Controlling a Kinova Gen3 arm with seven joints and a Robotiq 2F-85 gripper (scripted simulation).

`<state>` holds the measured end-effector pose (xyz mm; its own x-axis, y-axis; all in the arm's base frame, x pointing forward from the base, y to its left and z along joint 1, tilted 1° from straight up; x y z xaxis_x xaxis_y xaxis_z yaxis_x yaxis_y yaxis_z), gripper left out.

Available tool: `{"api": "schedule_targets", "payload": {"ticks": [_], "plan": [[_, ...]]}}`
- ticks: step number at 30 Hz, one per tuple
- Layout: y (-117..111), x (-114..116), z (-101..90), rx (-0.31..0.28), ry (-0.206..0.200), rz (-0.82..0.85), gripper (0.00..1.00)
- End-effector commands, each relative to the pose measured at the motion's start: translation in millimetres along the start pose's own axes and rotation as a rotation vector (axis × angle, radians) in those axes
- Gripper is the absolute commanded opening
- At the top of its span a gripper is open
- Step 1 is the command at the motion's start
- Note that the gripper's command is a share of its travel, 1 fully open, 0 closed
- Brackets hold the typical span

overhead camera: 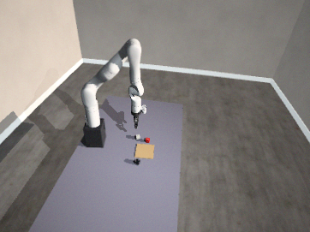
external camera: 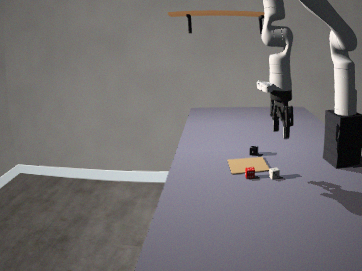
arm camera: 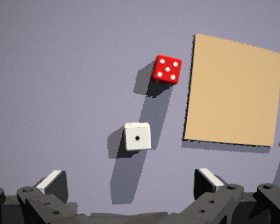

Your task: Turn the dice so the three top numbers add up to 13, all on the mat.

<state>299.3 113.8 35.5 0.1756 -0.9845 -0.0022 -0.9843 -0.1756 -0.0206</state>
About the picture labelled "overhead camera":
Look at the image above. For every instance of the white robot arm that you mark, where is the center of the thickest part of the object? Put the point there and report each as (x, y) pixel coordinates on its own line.
(107, 72)

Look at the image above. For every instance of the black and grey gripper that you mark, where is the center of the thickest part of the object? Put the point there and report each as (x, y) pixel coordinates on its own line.
(136, 118)

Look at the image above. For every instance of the black die with white pips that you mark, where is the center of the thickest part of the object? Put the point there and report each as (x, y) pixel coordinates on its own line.
(137, 161)

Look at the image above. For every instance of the tan flat mat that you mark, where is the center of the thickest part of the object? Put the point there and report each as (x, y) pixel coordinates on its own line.
(144, 151)

